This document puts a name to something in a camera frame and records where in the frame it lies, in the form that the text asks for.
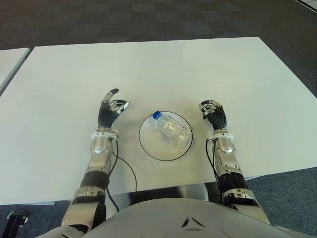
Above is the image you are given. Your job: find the grey robot torso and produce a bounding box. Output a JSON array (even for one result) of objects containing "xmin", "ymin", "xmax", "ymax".
[{"xmin": 42, "ymin": 197, "xmax": 317, "ymax": 238}]

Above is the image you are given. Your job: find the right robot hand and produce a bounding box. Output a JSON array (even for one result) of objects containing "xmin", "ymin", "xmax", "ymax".
[{"xmin": 197, "ymin": 99, "xmax": 227, "ymax": 130}]

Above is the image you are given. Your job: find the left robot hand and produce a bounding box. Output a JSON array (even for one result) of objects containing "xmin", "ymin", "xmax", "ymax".
[{"xmin": 98, "ymin": 88, "xmax": 131, "ymax": 129}]

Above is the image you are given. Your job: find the clear bottle with blue cap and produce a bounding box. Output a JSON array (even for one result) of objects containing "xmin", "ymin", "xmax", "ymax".
[{"xmin": 152, "ymin": 111, "xmax": 191, "ymax": 148}]

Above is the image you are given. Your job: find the silver table support column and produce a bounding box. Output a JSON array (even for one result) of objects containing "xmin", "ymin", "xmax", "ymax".
[{"xmin": 107, "ymin": 192, "xmax": 139, "ymax": 214}]

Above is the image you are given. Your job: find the black metal stand bracket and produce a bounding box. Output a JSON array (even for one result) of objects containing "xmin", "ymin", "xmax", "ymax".
[{"xmin": 6, "ymin": 211, "xmax": 29, "ymax": 233}]

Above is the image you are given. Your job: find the white adjoining table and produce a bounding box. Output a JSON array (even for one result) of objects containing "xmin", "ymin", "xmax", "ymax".
[{"xmin": 0, "ymin": 47, "xmax": 30, "ymax": 95}]

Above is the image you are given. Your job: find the white round table base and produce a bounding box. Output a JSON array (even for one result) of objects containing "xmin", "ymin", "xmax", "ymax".
[{"xmin": 183, "ymin": 184, "xmax": 209, "ymax": 202}]

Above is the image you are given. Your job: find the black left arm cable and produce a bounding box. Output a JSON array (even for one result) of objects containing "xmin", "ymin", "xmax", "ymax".
[{"xmin": 105, "ymin": 138, "xmax": 138, "ymax": 214}]

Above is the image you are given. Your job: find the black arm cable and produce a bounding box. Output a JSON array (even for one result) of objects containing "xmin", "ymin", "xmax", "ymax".
[
  {"xmin": 105, "ymin": 138, "xmax": 138, "ymax": 214},
  {"xmin": 205, "ymin": 138, "xmax": 221, "ymax": 179}
]

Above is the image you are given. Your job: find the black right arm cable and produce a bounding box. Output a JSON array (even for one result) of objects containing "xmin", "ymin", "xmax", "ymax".
[{"xmin": 205, "ymin": 138, "xmax": 221, "ymax": 179}]

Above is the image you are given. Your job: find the white plate with black rim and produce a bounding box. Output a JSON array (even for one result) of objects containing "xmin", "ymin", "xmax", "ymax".
[{"xmin": 138, "ymin": 111, "xmax": 193, "ymax": 162}]

